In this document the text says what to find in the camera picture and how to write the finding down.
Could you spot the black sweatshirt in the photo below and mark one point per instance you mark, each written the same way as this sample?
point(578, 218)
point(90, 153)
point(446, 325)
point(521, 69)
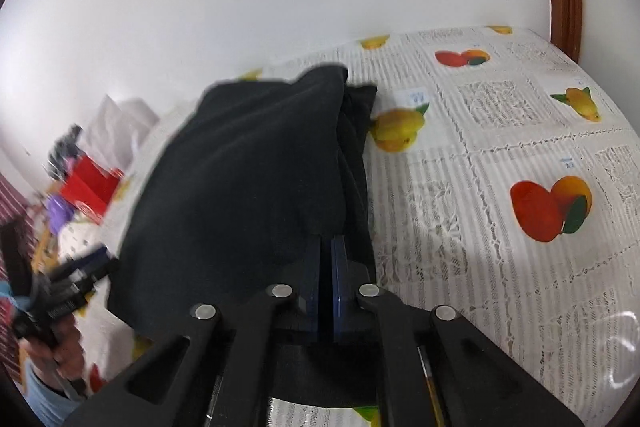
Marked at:
point(240, 167)

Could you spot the red paper shopping bag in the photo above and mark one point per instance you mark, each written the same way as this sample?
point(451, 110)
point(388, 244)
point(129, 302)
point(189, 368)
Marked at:
point(90, 189)

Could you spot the person's left hand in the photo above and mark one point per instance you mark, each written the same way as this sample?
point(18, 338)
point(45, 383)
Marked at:
point(67, 357)

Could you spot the plaid cloth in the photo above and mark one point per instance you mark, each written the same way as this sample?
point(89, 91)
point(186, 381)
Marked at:
point(65, 152)

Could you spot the purple plastic item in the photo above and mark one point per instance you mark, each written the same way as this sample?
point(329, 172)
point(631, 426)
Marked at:
point(60, 214)

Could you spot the white plastic bag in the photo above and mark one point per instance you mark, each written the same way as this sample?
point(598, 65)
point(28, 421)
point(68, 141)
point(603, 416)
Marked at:
point(120, 122)

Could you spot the red striped cloth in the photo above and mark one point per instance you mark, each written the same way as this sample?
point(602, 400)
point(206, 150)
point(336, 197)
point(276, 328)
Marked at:
point(15, 207)

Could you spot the person's left forearm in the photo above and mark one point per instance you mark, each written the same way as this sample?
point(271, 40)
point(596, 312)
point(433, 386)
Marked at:
point(45, 404)

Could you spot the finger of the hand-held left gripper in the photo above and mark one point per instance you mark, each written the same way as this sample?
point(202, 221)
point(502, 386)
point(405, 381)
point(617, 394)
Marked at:
point(90, 259)
point(97, 277)

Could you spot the fruit print lace tablecloth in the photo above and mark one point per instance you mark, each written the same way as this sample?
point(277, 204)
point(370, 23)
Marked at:
point(500, 132)

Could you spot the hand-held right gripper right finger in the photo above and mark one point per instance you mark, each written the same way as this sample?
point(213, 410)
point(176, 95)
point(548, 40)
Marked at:
point(340, 292)

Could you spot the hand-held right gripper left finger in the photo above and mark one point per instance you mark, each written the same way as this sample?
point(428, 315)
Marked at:
point(314, 292)

